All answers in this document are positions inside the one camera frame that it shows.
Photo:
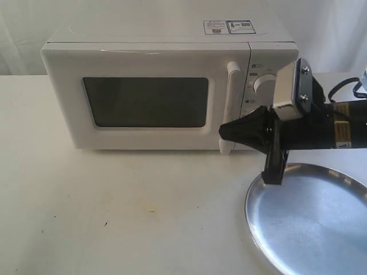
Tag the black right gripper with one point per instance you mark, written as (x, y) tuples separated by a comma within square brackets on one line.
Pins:
[(313, 131)]

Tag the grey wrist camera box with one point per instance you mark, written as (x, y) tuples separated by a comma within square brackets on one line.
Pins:
[(293, 91)]

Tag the upper white control knob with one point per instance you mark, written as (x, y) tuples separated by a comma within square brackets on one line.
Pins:
[(264, 84)]

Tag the white label sticker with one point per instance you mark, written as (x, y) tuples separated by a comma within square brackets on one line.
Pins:
[(215, 27)]

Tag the white backdrop curtain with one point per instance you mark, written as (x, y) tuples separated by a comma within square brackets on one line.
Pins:
[(330, 34)]

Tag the round steel tray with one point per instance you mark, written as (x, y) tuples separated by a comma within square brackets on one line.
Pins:
[(312, 223)]

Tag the white microwave door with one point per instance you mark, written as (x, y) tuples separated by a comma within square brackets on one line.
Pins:
[(148, 96)]

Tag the white microwave oven body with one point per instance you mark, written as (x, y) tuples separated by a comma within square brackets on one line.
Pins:
[(271, 49)]

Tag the blue label sticker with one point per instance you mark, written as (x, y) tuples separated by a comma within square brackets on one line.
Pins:
[(243, 26)]

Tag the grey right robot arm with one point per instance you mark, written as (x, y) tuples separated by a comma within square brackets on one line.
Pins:
[(335, 121)]

